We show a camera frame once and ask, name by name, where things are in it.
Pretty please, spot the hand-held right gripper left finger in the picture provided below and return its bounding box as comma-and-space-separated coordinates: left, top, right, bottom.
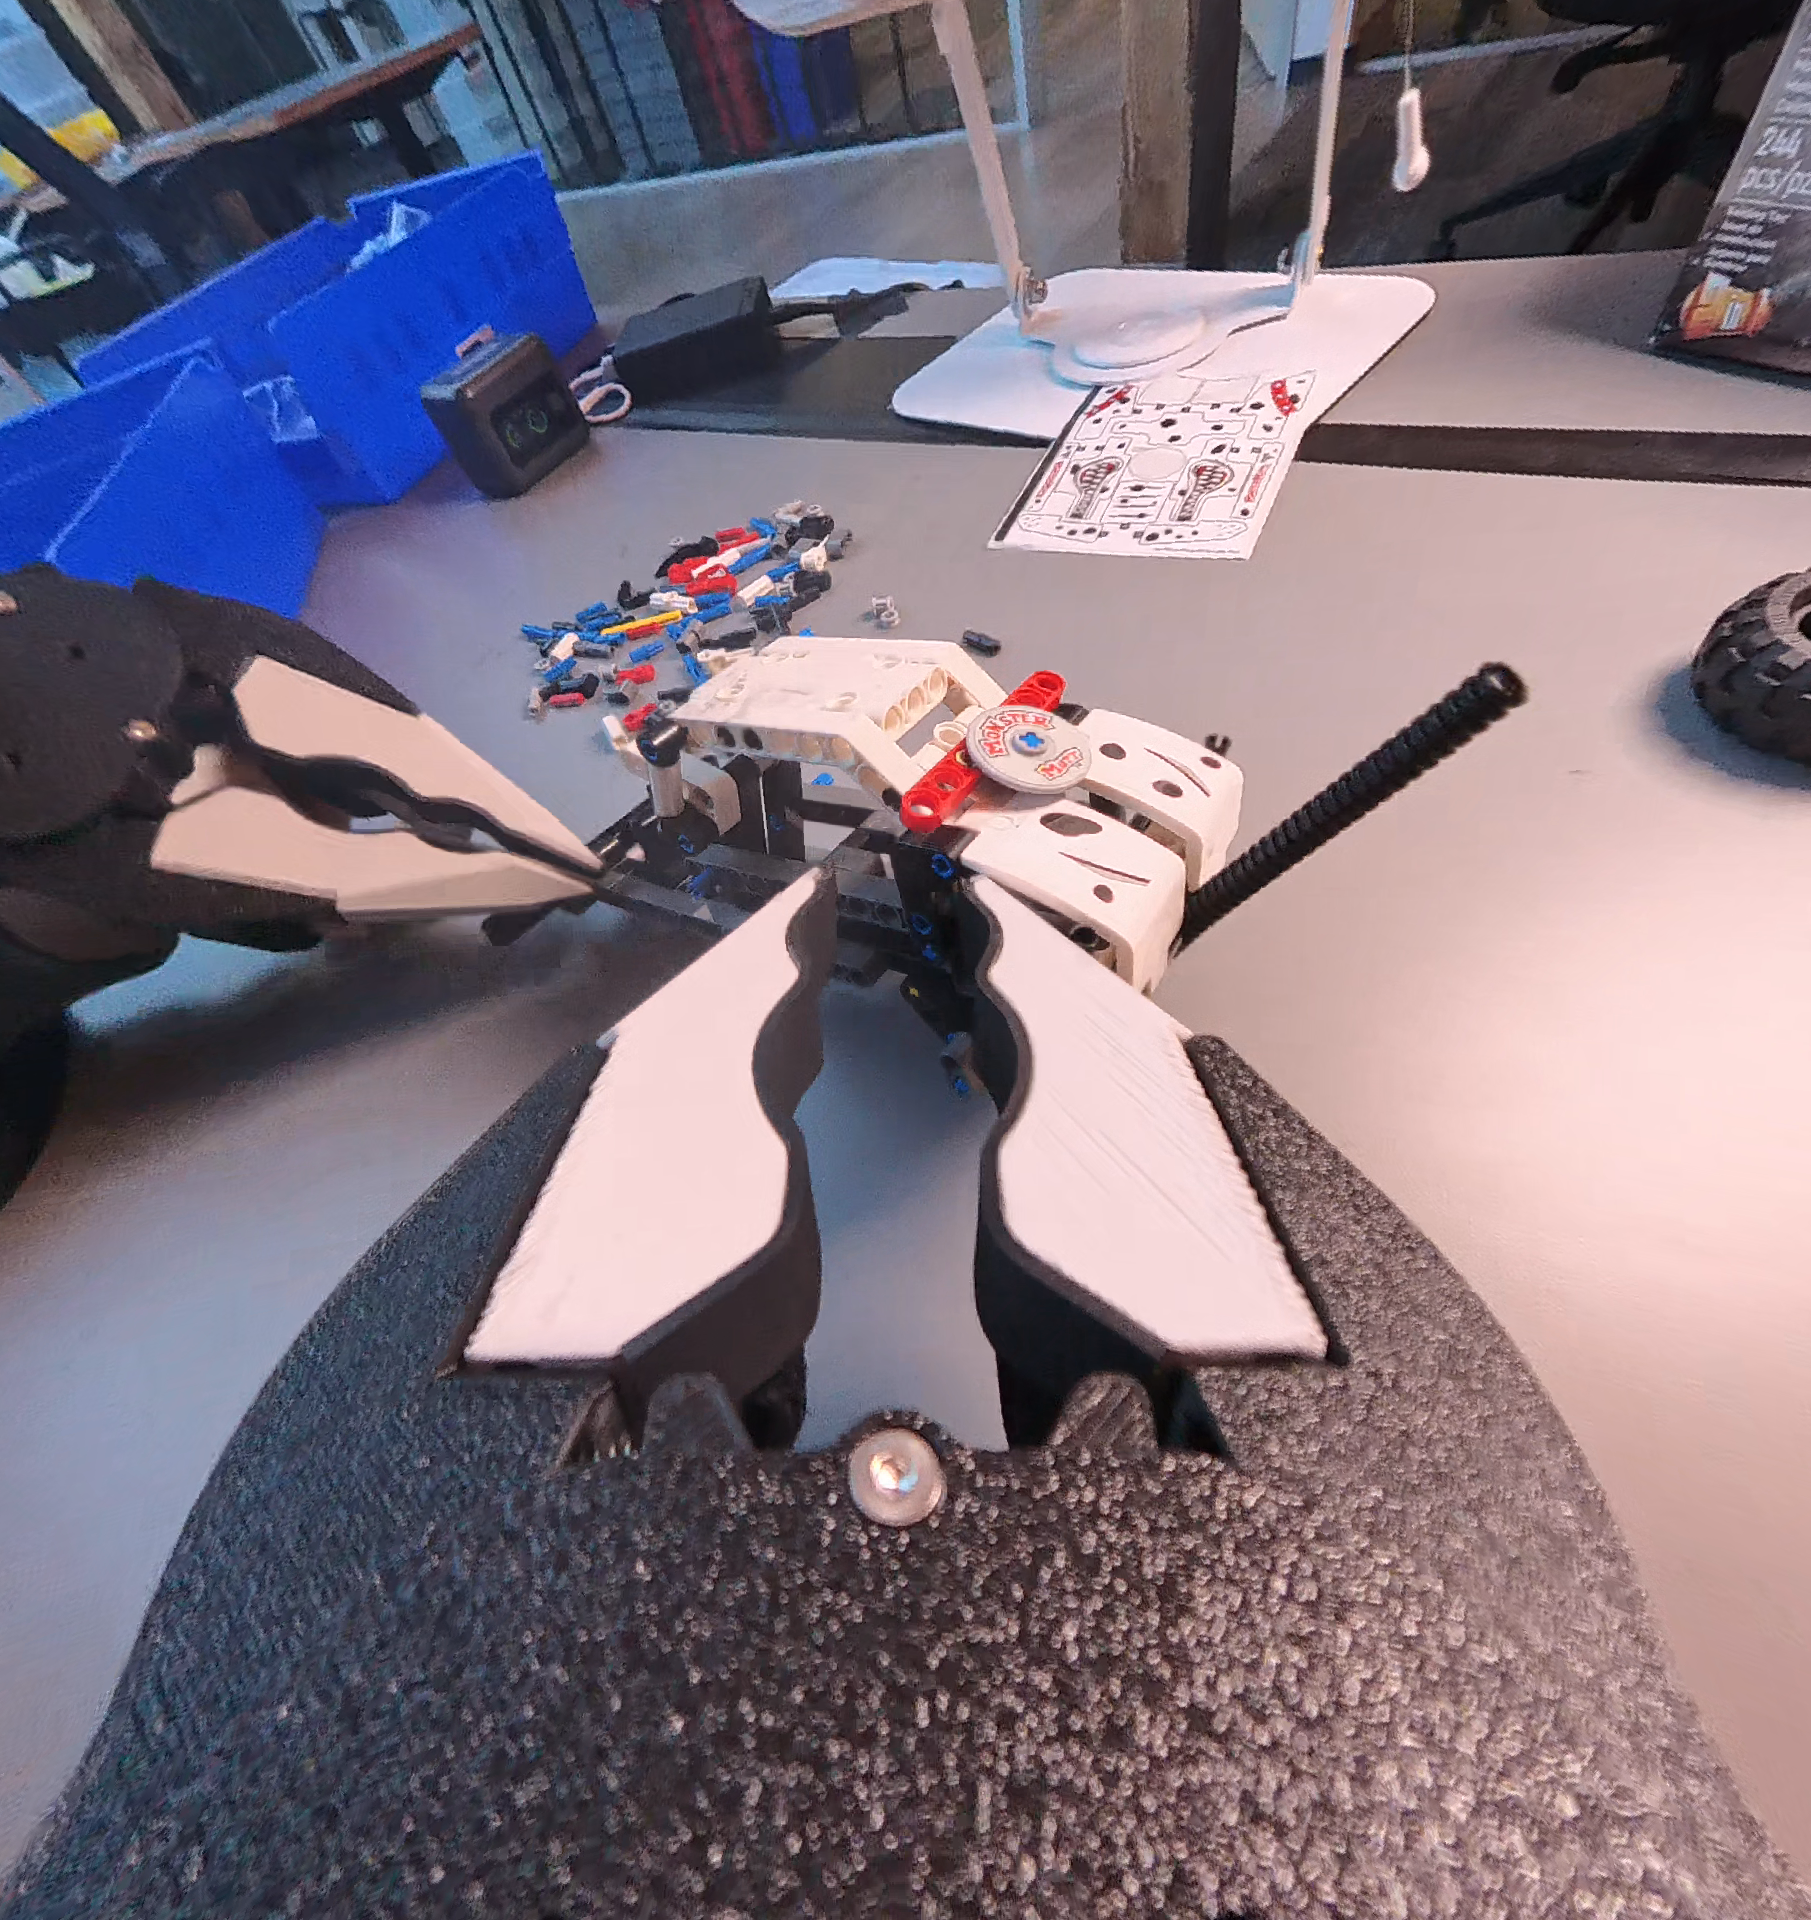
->
460, 866, 843, 1446

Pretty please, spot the black office chair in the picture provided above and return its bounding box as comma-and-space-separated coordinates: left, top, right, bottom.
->
1445, 0, 1811, 257

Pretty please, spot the toy set cardboard box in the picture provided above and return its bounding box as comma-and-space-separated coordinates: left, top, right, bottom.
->
1651, 0, 1811, 396

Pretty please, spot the wire mesh panel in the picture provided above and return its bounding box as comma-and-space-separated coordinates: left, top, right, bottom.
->
462, 0, 1033, 190

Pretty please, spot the wooden post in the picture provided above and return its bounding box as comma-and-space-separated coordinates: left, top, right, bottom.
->
1119, 0, 1239, 270

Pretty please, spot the white toy brick truck model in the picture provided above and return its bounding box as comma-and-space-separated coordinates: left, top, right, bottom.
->
486, 631, 1529, 1104

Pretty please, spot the pile of small brick pieces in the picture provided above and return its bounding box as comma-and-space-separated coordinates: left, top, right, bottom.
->
522, 498, 1005, 752

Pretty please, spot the black toy tyre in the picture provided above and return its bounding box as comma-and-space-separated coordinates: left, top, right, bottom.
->
1691, 561, 1811, 770

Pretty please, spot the black cable tray cover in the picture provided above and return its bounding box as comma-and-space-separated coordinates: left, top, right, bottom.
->
589, 331, 1811, 498

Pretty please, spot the white book stand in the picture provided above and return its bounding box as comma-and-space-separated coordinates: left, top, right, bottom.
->
893, 0, 1439, 446

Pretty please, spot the wooden workbench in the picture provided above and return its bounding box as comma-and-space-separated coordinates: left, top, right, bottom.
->
96, 22, 488, 301

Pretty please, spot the grey desk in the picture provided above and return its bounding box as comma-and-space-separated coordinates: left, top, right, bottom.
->
560, 246, 1811, 444
0, 421, 1811, 1869

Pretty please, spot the black power adapter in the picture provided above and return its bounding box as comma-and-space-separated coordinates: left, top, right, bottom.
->
611, 276, 779, 404

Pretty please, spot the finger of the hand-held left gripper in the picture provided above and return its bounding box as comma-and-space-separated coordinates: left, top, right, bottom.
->
150, 745, 607, 924
228, 654, 609, 879

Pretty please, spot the black cube camera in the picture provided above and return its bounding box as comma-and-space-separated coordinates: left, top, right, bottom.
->
422, 331, 591, 500

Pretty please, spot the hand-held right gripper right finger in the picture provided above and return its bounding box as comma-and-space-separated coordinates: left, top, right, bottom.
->
965, 873, 1335, 1446

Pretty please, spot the toy sticker sheet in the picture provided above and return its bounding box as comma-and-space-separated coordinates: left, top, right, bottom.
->
989, 372, 1319, 561

